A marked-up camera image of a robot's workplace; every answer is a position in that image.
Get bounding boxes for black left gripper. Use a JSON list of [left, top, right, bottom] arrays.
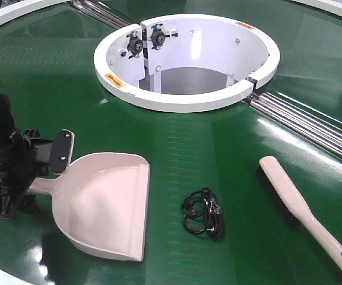
[[0, 128, 54, 220]]

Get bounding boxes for pink plastic dustpan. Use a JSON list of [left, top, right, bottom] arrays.
[[28, 152, 150, 261]]

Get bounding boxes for black usb cable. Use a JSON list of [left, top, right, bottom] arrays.
[[181, 186, 225, 239]]

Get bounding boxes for beige hand brush black bristles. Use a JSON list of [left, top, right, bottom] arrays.
[[256, 156, 342, 271]]

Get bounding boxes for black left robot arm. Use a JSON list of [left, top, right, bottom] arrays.
[[0, 92, 53, 220]]

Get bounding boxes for orange arrow warning sticker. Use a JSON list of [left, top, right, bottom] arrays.
[[104, 73, 124, 88]]

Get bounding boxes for white outer rim top-left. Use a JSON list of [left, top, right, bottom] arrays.
[[0, 0, 67, 26]]

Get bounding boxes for steel rollers top-left strip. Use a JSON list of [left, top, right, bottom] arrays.
[[69, 1, 131, 29]]

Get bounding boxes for orange sticker top rim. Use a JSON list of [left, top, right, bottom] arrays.
[[236, 21, 254, 30]]

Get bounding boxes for steel rollers right strip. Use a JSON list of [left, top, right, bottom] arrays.
[[244, 93, 342, 158]]

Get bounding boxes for white outer rim top-right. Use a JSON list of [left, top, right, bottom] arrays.
[[296, 0, 342, 17]]

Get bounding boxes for left black bearing mount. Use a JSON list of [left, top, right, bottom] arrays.
[[127, 31, 144, 59]]

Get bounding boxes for black bearing mount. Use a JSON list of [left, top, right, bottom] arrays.
[[150, 23, 178, 50], [127, 31, 144, 59]]

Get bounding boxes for white central ring housing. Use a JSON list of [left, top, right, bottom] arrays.
[[93, 14, 280, 113]]

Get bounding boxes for right black bearing mount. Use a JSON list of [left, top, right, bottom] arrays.
[[150, 23, 178, 50]]

